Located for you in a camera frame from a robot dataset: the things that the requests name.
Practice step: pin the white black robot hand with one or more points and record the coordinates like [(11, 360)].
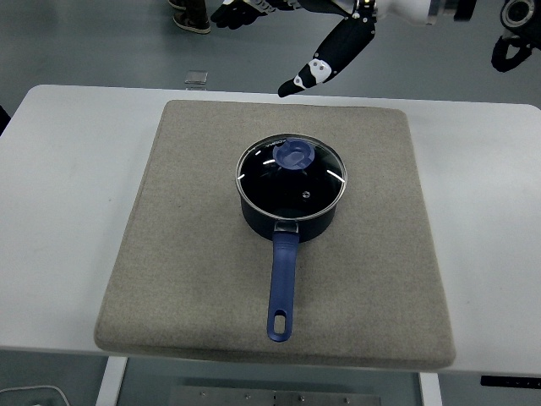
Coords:
[(342, 42)]

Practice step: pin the glass pot lid blue knob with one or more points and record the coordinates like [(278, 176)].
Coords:
[(291, 182)]

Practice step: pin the person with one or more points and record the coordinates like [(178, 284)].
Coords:
[(194, 19)]

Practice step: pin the silver square floor plate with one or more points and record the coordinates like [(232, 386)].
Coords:
[(196, 76)]

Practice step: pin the beige fabric mat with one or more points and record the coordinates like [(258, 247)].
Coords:
[(190, 254)]

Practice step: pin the white table leg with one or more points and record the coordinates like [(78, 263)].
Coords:
[(430, 391), (110, 382)]

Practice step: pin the grey metal plate with screws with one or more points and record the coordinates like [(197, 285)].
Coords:
[(274, 397)]

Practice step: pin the black flat bar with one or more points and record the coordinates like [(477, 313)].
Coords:
[(511, 381)]

